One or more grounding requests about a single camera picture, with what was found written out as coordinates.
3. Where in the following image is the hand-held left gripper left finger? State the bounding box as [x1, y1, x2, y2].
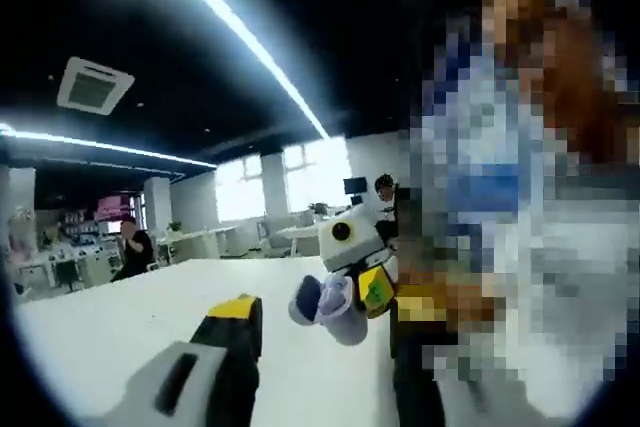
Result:
[99, 293, 265, 427]

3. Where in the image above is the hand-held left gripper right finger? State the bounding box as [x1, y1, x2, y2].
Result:
[389, 317, 441, 427]

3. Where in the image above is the lavender earbud case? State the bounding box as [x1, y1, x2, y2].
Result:
[288, 273, 370, 347]

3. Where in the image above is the white desk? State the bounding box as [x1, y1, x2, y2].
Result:
[155, 225, 239, 266]

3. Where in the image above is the white table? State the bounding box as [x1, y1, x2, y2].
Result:
[14, 255, 401, 427]

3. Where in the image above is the black office chair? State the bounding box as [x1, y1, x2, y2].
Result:
[53, 260, 84, 293]

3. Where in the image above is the long ceiling light strip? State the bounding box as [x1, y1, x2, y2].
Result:
[0, 122, 219, 170]
[127, 0, 332, 141]

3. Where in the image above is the ceiling air vent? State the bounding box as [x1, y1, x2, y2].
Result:
[55, 56, 137, 116]

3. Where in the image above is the pink wall screen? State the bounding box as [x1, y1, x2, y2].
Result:
[96, 195, 132, 222]

